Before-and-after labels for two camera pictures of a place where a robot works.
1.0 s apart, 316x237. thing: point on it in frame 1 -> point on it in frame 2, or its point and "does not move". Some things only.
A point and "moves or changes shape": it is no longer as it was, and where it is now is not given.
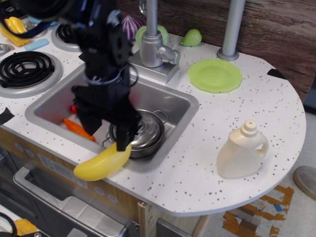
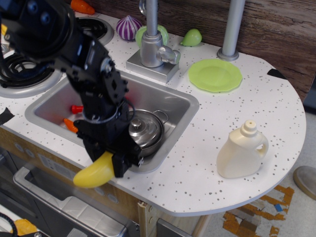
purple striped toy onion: [131, 24] does not move
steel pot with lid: [149, 136] does not move
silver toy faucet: [153, 61] does not move
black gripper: [109, 97] -> [111, 135]
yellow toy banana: [103, 164] moves or changes shape
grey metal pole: [233, 21] does not move
